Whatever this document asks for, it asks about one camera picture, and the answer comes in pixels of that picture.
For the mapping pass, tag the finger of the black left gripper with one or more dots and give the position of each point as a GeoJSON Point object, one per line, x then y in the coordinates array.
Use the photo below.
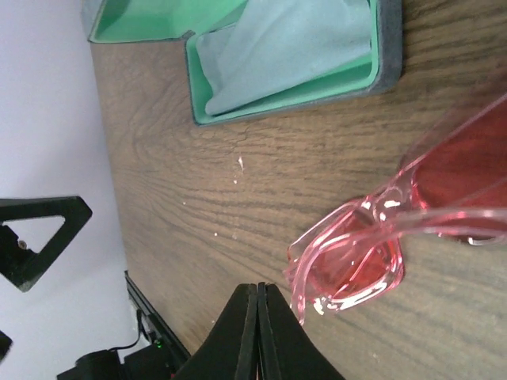
{"type": "Point", "coordinates": [230, 351]}
{"type": "Point", "coordinates": [19, 264]}

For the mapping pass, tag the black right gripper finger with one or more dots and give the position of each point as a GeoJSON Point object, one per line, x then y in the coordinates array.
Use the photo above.
{"type": "Point", "coordinates": [285, 350]}

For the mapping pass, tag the red sunglasses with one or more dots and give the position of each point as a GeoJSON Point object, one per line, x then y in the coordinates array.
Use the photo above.
{"type": "Point", "coordinates": [451, 183]}

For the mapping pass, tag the green glasses case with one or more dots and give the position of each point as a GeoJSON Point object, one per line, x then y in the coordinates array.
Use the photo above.
{"type": "Point", "coordinates": [123, 22]}

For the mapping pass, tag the light blue cloth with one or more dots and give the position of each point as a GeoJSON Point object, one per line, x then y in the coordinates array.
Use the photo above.
{"type": "Point", "coordinates": [277, 45]}

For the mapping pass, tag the black aluminium frame rail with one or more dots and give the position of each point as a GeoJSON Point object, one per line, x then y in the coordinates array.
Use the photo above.
{"type": "Point", "coordinates": [154, 329]}

